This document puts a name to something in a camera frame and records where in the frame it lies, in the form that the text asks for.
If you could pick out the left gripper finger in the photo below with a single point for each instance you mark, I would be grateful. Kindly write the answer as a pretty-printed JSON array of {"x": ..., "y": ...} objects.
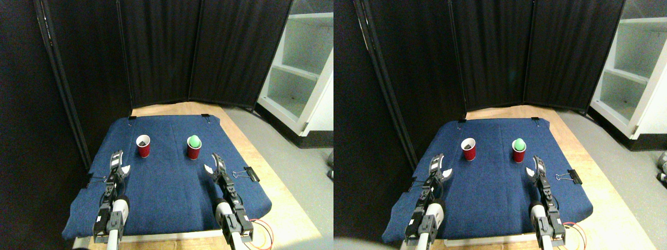
[
  {"x": 447, "y": 174},
  {"x": 126, "y": 170},
  {"x": 116, "y": 164},
  {"x": 436, "y": 166}
]

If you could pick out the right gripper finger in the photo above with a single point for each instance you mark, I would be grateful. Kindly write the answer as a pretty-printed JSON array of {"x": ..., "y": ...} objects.
[
  {"x": 530, "y": 172},
  {"x": 540, "y": 171},
  {"x": 219, "y": 167},
  {"x": 209, "y": 169}
]

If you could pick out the red cup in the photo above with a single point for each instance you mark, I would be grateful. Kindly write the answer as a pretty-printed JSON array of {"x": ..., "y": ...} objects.
[
  {"x": 519, "y": 157},
  {"x": 469, "y": 155},
  {"x": 194, "y": 154},
  {"x": 143, "y": 151}
]

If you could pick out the green ball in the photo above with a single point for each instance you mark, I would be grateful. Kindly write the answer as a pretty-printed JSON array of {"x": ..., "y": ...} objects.
[
  {"x": 519, "y": 144},
  {"x": 194, "y": 141}
]

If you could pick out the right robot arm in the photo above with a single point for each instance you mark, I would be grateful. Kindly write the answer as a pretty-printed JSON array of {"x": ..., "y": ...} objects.
[
  {"x": 536, "y": 211},
  {"x": 224, "y": 208}
]

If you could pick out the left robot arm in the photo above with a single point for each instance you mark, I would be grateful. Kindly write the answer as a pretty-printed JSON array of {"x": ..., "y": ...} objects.
[
  {"x": 436, "y": 211},
  {"x": 121, "y": 207}
]

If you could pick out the dark blue cloth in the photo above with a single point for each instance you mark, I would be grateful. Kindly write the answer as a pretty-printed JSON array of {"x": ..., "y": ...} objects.
[
  {"x": 495, "y": 182},
  {"x": 172, "y": 177}
]

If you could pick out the white table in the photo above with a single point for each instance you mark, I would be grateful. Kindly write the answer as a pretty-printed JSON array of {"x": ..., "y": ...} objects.
[{"x": 484, "y": 241}]

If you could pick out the black curtain pole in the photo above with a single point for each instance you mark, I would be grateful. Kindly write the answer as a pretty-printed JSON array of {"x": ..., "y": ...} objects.
[
  {"x": 62, "y": 78},
  {"x": 457, "y": 52},
  {"x": 124, "y": 52},
  {"x": 195, "y": 52},
  {"x": 386, "y": 78}
]

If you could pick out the grey rounded device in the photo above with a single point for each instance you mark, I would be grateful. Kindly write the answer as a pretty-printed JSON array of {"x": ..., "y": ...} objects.
[
  {"x": 330, "y": 165},
  {"x": 662, "y": 166}
]

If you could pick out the white shelf unit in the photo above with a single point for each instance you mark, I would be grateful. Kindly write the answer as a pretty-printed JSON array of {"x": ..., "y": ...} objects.
[
  {"x": 320, "y": 99},
  {"x": 651, "y": 99}
]

